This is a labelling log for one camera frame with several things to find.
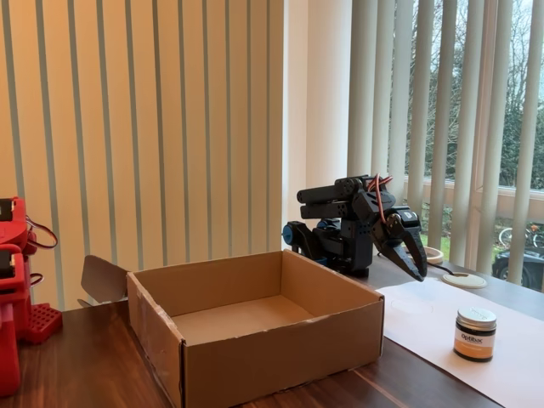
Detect small jar with silver lid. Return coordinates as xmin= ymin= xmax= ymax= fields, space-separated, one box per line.
xmin=452 ymin=306 xmax=497 ymax=363

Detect red leader robot arm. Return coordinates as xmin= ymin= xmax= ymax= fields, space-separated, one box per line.
xmin=0 ymin=195 xmax=64 ymax=399

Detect open brown cardboard box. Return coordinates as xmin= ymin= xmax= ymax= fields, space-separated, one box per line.
xmin=77 ymin=248 xmax=386 ymax=408

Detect white paper sheet with circles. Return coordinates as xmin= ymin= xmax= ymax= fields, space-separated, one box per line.
xmin=376 ymin=276 xmax=544 ymax=408

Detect dark parked vehicle outside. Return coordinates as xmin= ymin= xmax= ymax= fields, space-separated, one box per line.
xmin=492 ymin=248 xmax=544 ymax=292

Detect bicycle outside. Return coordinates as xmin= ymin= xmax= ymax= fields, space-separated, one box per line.
xmin=496 ymin=224 xmax=544 ymax=248

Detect cream vertical window blinds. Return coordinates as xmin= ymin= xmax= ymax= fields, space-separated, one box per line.
xmin=0 ymin=0 xmax=285 ymax=311
xmin=348 ymin=0 xmax=544 ymax=294

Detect thin black cable through grommet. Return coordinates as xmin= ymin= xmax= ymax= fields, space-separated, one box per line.
xmin=427 ymin=261 xmax=458 ymax=277

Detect white round cable grommet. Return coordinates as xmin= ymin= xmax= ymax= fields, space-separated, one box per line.
xmin=441 ymin=271 xmax=489 ymax=290

